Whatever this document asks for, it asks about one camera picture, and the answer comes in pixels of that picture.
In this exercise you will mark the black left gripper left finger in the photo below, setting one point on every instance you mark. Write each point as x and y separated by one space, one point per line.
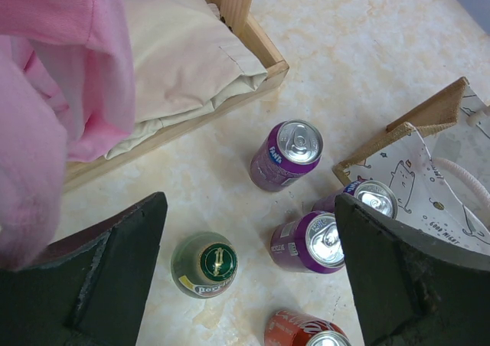
89 288

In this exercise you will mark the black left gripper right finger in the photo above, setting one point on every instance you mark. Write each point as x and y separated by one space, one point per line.
410 288

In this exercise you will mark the burlap canvas tote bag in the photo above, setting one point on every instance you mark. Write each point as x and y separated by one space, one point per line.
418 156

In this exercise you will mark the purple fanta can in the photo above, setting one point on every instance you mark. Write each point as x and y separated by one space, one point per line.
308 245
373 193
292 149

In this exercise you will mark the green Perrier glass bottle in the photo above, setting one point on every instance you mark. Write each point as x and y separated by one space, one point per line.
204 265

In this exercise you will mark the red Coca-Cola can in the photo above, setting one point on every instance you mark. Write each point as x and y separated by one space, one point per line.
287 327

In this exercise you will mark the pink shirt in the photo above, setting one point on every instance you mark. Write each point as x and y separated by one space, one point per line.
67 94

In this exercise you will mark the cream folded cloth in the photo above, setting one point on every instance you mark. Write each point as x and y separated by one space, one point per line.
186 64

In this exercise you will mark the wooden clothes rack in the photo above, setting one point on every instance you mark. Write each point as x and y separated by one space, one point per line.
251 34

